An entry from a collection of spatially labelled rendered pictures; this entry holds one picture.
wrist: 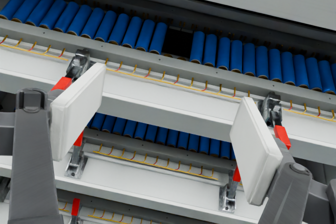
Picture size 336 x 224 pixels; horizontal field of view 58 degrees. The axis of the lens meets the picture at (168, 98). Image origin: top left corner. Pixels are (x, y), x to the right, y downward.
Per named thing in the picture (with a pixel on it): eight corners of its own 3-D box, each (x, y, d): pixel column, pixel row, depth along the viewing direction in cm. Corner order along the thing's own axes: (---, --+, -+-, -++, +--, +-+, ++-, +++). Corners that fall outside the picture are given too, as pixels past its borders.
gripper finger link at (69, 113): (60, 163, 14) (44, 160, 14) (100, 105, 21) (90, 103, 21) (66, 106, 13) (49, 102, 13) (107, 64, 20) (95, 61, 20)
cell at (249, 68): (252, 52, 49) (252, 81, 45) (241, 49, 49) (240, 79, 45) (256, 44, 48) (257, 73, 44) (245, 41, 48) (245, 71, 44)
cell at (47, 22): (67, 9, 49) (51, 35, 45) (56, 6, 49) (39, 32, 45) (66, -1, 47) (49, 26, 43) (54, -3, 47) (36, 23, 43)
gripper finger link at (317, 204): (289, 194, 12) (362, 210, 12) (261, 133, 17) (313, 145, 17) (276, 222, 12) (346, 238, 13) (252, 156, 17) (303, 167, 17)
